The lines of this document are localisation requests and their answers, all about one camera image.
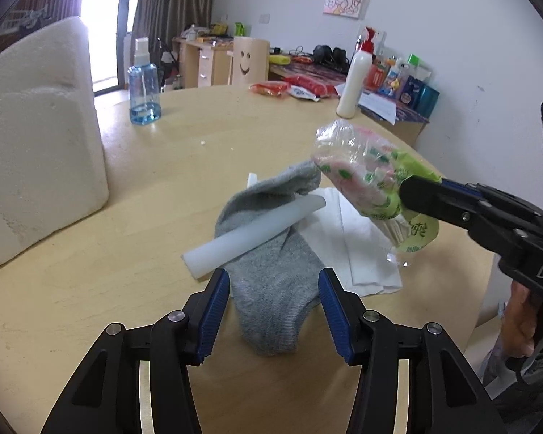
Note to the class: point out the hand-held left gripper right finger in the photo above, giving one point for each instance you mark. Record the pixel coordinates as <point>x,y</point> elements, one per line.
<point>332,312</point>

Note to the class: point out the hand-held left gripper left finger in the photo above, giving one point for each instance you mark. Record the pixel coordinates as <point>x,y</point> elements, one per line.
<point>215,312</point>

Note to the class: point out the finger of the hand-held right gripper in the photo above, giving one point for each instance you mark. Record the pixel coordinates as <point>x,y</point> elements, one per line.
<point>430,201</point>
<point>461,188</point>

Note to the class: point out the grey sock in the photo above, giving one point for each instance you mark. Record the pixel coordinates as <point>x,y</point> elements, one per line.
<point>271,289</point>

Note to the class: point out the white paper towel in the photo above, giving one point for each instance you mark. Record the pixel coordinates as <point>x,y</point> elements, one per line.
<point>362,253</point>

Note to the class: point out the green pink snack bag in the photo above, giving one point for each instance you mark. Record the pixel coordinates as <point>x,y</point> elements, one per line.
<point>366,167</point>

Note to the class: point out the white foam box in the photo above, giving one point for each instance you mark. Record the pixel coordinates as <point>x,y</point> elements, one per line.
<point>36,144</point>

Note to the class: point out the person's right hand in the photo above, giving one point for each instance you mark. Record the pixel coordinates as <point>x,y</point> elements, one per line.
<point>518,321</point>

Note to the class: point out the desk with patterned cloth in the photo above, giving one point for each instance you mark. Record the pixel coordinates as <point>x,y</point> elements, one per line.
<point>402,122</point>

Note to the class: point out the printed paper sheet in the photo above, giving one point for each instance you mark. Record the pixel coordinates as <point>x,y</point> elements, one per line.
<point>380,106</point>

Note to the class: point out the cluster of toiletry bottles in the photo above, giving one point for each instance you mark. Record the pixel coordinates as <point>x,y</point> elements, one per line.
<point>407,83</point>

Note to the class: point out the white pump lotion bottle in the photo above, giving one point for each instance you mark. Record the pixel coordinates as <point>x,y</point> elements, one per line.
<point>353,86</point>

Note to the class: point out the red snack packet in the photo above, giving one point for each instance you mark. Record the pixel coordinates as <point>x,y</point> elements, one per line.
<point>314,85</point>
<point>269,88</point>

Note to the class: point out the white snack packet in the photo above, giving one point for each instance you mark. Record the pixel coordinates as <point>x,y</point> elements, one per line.
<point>304,93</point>

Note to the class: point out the black headphones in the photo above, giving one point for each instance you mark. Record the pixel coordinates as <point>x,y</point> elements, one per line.
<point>330,56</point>

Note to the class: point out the yellow pouch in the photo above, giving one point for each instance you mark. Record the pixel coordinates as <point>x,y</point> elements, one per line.
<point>279,60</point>

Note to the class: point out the clear blue spray bottle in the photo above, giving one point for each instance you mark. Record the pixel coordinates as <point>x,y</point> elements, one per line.
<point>144,95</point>

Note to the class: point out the wooden chair with smiley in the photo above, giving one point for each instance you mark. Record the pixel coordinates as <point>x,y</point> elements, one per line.
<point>249,61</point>

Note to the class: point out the wooden desk with drawers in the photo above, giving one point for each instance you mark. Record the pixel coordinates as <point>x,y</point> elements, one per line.
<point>194,63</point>

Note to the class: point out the glass balcony door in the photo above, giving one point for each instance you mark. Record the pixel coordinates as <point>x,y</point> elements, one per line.
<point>108,18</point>

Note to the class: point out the wall light switch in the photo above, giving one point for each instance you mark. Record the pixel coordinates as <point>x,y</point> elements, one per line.
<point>264,19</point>

